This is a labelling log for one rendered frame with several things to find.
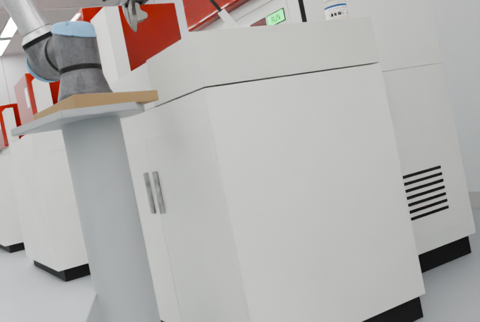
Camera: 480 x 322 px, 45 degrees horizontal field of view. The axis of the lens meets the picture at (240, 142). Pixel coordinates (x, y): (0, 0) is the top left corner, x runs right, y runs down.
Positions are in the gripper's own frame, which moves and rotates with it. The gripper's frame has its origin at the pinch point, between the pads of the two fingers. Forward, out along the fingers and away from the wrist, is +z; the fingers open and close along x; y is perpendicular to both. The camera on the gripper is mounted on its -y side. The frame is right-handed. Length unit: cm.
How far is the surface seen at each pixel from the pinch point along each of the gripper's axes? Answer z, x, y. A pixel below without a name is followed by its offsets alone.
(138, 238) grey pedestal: 65, -31, -22
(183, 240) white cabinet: 71, -17, -4
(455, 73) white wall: 31, 42, 207
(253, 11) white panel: -7, 15, 59
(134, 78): 17.5, -2.6, -3.9
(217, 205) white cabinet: 60, -45, -4
